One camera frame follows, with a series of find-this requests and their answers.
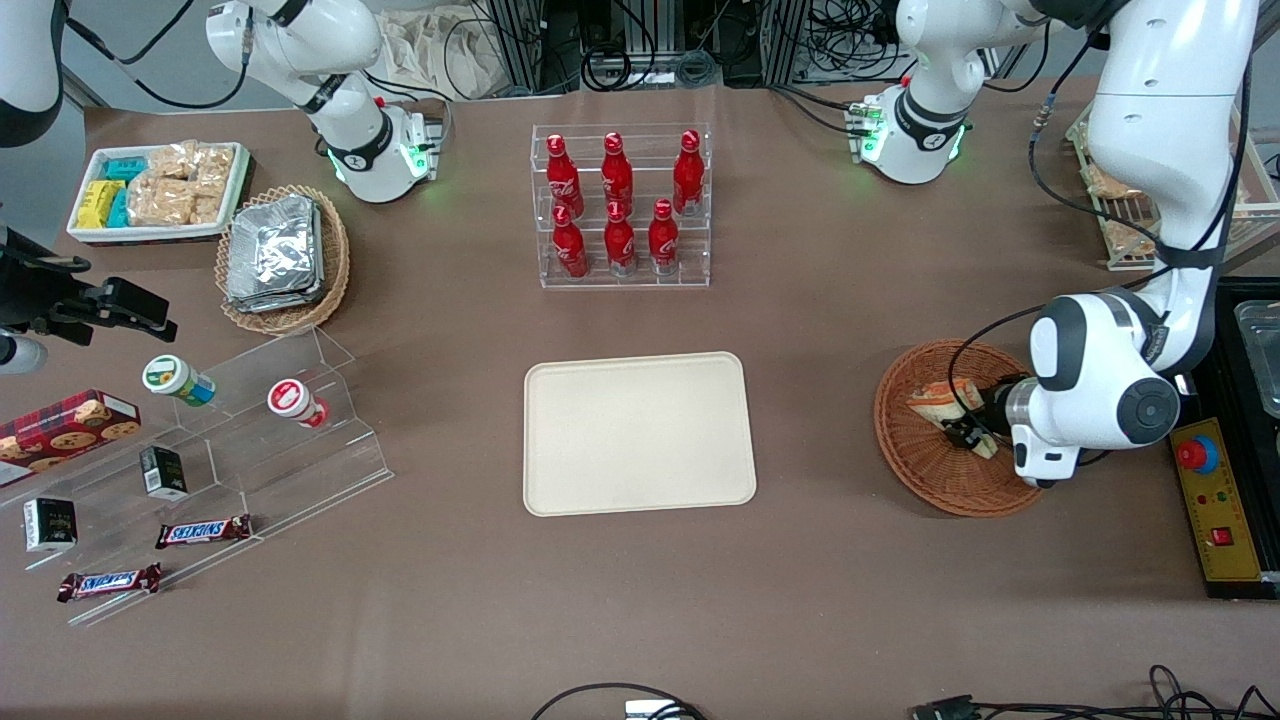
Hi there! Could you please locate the black equipment base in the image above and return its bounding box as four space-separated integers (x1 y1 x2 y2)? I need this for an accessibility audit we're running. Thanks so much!
1160 275 1280 601

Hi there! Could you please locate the clear acrylic bottle rack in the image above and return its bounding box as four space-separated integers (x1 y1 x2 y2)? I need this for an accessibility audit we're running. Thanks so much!
530 122 713 291

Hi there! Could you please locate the Snickers chocolate bar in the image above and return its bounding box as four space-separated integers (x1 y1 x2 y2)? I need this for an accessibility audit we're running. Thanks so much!
57 563 163 603
155 515 253 550

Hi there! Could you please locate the yellow snack packet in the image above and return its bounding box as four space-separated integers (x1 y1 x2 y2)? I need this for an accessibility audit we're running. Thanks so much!
76 180 126 229

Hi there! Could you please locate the black background cable bundle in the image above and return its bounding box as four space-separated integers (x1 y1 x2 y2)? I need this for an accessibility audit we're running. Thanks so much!
575 0 761 93

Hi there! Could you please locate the white rectangular snack bin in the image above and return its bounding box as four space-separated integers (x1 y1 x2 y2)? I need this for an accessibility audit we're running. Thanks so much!
67 142 251 246

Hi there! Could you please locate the brown wicker basket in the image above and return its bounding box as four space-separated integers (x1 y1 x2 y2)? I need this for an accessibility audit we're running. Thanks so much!
873 338 1063 518

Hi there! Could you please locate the beige plastic tray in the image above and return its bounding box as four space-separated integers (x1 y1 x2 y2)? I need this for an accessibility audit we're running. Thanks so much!
523 351 758 518

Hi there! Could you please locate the black tangled floor cable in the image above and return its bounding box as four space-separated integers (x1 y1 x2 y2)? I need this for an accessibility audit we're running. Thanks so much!
975 665 1280 720

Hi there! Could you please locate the white cylindrical wrist attachment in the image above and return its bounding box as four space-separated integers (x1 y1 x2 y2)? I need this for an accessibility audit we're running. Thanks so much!
0 336 48 376

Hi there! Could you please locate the foil wrapped packet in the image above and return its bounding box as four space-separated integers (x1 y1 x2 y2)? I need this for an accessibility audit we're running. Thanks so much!
226 285 326 314
228 195 323 301

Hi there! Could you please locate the white wire rack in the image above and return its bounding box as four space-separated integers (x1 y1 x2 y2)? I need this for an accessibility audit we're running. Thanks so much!
1065 100 1280 273

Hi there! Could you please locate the light wicker basket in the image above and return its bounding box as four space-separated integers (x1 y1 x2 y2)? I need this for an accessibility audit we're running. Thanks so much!
214 184 352 336

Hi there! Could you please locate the red lid yoghurt cup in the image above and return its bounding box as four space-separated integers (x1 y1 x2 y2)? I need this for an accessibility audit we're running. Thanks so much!
267 378 331 429

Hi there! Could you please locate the red tartan cookie box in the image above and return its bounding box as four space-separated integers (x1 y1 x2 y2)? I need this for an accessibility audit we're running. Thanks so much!
0 389 141 473

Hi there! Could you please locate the red cola bottle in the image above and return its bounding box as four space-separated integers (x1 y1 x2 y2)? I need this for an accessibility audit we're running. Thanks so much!
604 200 638 276
672 130 706 216
545 135 584 216
552 205 589 279
648 198 681 274
600 132 635 213

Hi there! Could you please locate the clear acrylic tiered shelf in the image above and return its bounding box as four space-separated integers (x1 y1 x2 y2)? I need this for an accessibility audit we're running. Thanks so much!
0 325 394 629

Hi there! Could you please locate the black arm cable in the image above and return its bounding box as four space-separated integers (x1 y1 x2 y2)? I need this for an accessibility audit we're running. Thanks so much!
60 0 253 111
945 40 1256 421

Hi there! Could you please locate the aluminium frame post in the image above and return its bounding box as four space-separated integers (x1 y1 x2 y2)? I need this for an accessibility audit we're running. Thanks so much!
760 0 811 86
485 0 546 96

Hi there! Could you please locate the triangular sandwich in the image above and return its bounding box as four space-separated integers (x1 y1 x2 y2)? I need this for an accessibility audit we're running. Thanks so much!
907 378 1001 461

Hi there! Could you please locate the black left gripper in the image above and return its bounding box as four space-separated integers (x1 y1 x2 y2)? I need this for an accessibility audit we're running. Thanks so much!
945 376 1031 449

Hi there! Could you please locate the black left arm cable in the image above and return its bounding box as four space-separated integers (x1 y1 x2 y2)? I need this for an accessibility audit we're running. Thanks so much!
945 40 1256 421

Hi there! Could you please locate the black looped floor cable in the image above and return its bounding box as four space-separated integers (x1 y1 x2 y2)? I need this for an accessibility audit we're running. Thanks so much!
530 682 706 720

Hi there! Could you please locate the brown snack bag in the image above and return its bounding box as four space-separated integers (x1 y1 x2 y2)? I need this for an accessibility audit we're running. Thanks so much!
1100 220 1156 259
1085 165 1141 199

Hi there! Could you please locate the dark green small carton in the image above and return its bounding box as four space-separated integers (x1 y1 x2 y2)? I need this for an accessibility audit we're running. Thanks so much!
139 445 189 501
23 497 78 553

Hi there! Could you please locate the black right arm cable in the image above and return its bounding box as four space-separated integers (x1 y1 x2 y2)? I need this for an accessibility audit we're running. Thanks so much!
60 0 253 111

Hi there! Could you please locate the yellow control panel box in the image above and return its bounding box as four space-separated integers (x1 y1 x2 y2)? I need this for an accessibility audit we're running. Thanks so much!
1168 417 1266 584

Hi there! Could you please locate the red emergency stop button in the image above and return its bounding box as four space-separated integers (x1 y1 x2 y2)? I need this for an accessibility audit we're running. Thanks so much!
1176 434 1222 477

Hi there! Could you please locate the green sunflower lid cup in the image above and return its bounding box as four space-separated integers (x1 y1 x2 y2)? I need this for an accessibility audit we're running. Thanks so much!
142 355 216 408

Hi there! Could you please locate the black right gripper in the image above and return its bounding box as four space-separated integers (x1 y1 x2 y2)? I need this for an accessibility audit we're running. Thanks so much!
0 228 179 347

